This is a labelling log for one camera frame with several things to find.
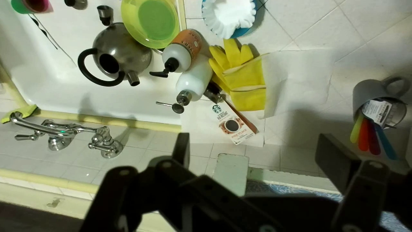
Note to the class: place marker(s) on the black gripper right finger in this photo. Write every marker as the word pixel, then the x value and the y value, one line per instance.
pixel 364 189

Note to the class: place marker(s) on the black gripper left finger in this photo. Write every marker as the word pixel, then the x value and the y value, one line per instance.
pixel 171 198

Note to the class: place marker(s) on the blue bowl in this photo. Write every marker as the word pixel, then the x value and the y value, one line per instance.
pixel 249 26

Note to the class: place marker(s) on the lime green bowl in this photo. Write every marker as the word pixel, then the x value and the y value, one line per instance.
pixel 149 21

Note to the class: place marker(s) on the blue plastic utensil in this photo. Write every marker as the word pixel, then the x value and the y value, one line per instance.
pixel 386 144

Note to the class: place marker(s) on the red plastic utensil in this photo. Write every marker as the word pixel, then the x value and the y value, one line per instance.
pixel 372 138

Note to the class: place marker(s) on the orange plastic utensil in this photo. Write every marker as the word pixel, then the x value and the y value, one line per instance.
pixel 364 136

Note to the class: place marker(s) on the green plastic utensil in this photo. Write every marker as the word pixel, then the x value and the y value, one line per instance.
pixel 355 129

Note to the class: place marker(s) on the white tag in mug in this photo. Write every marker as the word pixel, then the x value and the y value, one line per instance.
pixel 377 111

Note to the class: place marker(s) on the Starbucks coffee packet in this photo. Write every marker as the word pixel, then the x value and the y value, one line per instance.
pixel 232 124

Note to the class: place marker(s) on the grey mug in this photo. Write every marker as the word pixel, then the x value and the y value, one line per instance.
pixel 373 92

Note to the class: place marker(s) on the white pump soap bottle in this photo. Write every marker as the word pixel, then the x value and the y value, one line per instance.
pixel 195 79

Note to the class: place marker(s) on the white paper sheet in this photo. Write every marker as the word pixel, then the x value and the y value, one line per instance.
pixel 296 82

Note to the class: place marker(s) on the yellow rubber glove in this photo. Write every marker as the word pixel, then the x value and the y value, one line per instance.
pixel 251 99
pixel 233 65

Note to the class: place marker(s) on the chrome sink faucet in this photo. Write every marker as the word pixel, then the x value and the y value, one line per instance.
pixel 59 136

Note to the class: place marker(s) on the orange pump soap bottle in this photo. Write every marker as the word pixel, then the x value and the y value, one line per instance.
pixel 187 50

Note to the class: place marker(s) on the white kitchen sink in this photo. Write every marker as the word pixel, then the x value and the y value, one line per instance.
pixel 52 82

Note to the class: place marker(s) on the white paper coffee filters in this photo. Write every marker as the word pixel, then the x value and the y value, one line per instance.
pixel 229 15

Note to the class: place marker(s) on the pink cup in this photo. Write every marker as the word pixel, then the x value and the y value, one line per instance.
pixel 36 6

